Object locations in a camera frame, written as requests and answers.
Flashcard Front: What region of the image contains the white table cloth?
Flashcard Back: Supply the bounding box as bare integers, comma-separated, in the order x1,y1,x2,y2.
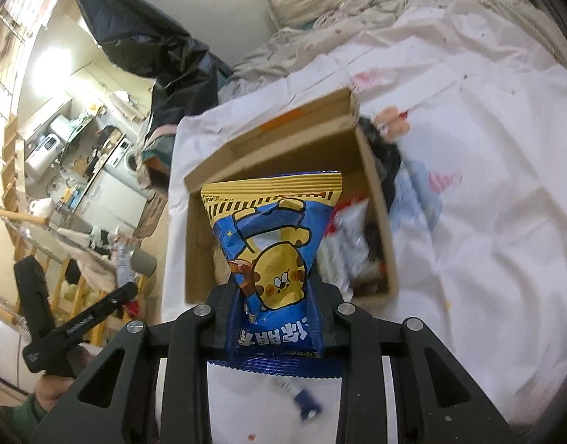
161,0,567,444

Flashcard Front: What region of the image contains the person's left forearm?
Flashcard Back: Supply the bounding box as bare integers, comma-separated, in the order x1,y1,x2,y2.
0,392,50,444

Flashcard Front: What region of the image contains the person's left hand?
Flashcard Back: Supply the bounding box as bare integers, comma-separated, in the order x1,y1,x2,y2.
35,346,101,413

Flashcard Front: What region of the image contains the brown cardboard box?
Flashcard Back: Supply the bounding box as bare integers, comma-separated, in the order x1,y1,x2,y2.
184,87,400,308

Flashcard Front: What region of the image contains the white red snack packet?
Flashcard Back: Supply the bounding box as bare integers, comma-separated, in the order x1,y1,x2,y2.
318,196,372,294

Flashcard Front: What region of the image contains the grey waste bin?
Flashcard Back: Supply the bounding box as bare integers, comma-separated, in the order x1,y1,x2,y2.
128,249,158,277

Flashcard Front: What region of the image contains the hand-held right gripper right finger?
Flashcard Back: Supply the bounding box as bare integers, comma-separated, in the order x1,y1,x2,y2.
306,272,513,444

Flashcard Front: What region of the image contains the black plastic bag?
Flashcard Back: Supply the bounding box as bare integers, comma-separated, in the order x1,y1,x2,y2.
64,0,238,167

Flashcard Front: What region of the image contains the floral bed blanket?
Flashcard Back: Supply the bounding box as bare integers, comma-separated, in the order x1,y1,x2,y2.
228,0,411,102

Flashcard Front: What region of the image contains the blue yellow cartoon snack bag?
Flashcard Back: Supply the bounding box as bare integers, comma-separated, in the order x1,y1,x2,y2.
200,171,346,382

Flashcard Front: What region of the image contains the small blue white object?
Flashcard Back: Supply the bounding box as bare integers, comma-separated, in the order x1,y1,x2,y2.
274,377,325,423

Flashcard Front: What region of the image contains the wooden chair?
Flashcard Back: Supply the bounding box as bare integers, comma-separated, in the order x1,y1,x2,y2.
47,240,148,347

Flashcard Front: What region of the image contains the dark crumpled cloth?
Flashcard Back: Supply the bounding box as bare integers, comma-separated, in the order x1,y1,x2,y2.
358,117,405,209

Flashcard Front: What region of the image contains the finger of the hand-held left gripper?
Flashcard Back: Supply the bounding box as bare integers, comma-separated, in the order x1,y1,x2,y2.
50,281,140,340

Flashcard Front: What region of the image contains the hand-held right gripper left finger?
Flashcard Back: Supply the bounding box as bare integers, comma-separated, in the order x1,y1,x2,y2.
31,282,240,444

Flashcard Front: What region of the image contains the white washing machine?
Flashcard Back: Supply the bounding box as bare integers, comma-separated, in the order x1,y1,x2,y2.
103,141,148,186

